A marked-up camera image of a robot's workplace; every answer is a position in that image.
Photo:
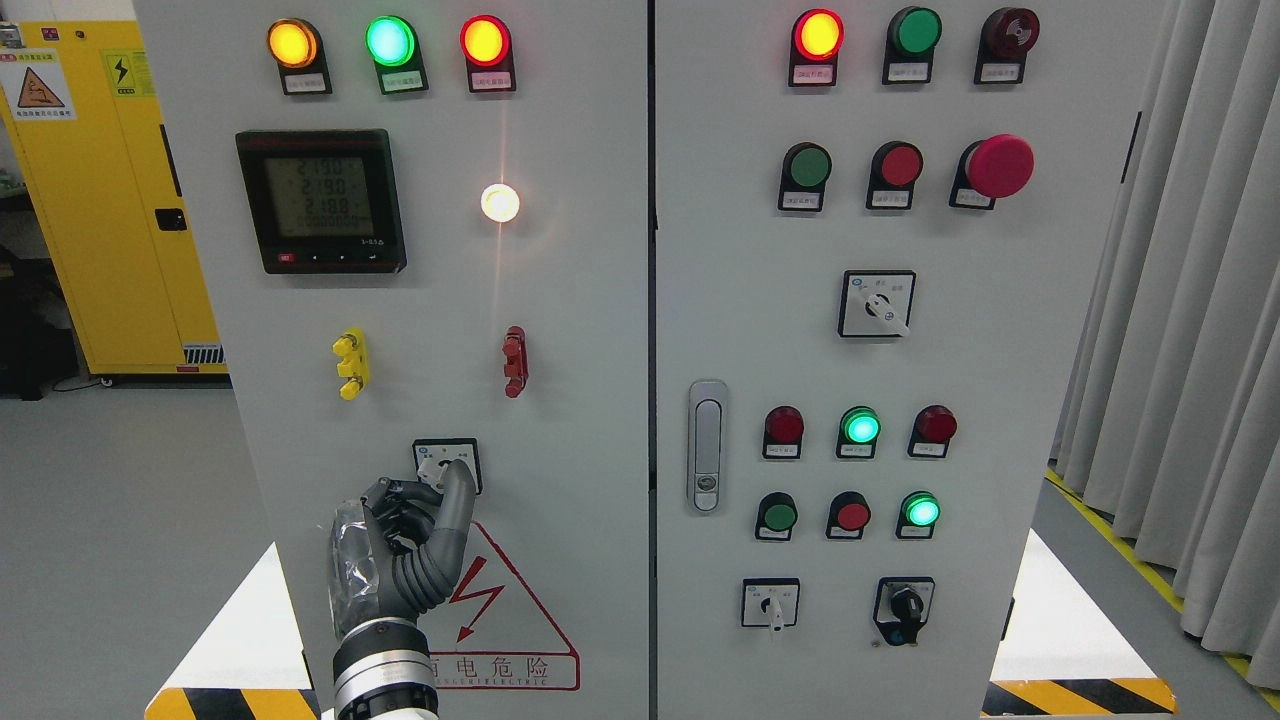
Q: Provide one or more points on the red push button upper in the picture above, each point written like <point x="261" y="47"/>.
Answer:
<point x="894" y="169"/>

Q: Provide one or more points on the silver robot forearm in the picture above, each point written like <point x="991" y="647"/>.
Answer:
<point x="382" y="670"/>

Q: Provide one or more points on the red emergency stop mushroom button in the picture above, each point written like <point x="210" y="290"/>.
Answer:
<point x="991" y="169"/>

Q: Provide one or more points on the green lit indicator middle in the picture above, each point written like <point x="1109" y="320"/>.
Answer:
<point x="858" y="433"/>

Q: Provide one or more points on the red electric danger sticker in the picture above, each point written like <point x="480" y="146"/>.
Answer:
<point x="492" y="633"/>

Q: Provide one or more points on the green lit indicator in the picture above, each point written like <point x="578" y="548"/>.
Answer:
<point x="858" y="433"/>
<point x="395" y="51"/>

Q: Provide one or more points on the red push button lower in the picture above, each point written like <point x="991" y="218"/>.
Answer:
<point x="848" y="516"/>

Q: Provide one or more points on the yellow terminal connector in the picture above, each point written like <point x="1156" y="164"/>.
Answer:
<point x="353" y="366"/>

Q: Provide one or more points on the dark red buzzer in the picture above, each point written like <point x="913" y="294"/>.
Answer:
<point x="1005" y="41"/>

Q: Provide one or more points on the red push button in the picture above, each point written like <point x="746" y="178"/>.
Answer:
<point x="894" y="169"/>
<point x="848" y="516"/>

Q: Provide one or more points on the dark red indicator left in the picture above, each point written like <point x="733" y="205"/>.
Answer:
<point x="783" y="433"/>

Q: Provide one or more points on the grey curtain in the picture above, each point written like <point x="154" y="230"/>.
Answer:
<point x="1171" y="424"/>

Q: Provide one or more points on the red terminal connector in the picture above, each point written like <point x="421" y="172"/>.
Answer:
<point x="516" y="361"/>

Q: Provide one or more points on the white rotary selector lower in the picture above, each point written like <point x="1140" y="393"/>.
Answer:
<point x="770" y="602"/>

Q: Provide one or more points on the dark red indicator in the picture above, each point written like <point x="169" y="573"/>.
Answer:
<point x="931" y="432"/>
<point x="783" y="433"/>

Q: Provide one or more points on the black digital power meter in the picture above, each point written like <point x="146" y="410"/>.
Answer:
<point x="323" y="201"/>

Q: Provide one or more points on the black knob selector switch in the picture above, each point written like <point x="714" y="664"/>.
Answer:
<point x="902" y="608"/>

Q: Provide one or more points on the green indicator top right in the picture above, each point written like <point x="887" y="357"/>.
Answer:
<point x="911" y="37"/>

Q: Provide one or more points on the white rotary selector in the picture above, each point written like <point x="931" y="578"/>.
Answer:
<point x="876" y="304"/>
<point x="770" y="602"/>

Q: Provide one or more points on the yellow safety storage cabinet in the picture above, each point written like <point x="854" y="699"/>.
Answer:
<point x="88" y="130"/>

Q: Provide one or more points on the green push button upper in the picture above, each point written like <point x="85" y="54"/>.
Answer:
<point x="805" y="170"/>

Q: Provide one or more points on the amber indicator light top left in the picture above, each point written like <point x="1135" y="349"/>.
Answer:
<point x="299" y="54"/>

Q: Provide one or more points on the dark red indicator right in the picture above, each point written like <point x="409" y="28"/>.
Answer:
<point x="931" y="432"/>

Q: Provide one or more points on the white rotary selector upper right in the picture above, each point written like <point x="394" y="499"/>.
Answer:
<point x="876" y="304"/>

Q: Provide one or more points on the green lit push button lower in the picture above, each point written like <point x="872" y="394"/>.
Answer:
<point x="918" y="516"/>

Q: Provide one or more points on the small clear lamp bulb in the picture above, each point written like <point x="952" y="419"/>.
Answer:
<point x="500" y="203"/>

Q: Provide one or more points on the red-orange indicator door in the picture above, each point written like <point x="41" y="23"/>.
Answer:
<point x="816" y="39"/>
<point x="487" y="48"/>

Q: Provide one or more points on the red-orange indicator left door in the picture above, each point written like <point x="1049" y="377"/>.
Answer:
<point x="487" y="48"/>

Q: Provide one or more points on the white rotary light switch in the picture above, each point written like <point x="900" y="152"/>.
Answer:
<point x="433" y="456"/>

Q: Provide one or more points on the green lit indicator top left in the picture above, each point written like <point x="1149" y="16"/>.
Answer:
<point x="395" y="51"/>

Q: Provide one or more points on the grey electrical control cabinet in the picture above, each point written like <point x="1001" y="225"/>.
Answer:
<point x="646" y="139"/>

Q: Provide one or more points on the red-orange indicator right door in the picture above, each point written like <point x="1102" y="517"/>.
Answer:
<point x="816" y="39"/>

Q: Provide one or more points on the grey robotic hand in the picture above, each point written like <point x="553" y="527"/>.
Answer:
<point x="397" y="551"/>

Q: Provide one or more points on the grey cabinet door handle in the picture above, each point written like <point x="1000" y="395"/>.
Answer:
<point x="706" y="402"/>

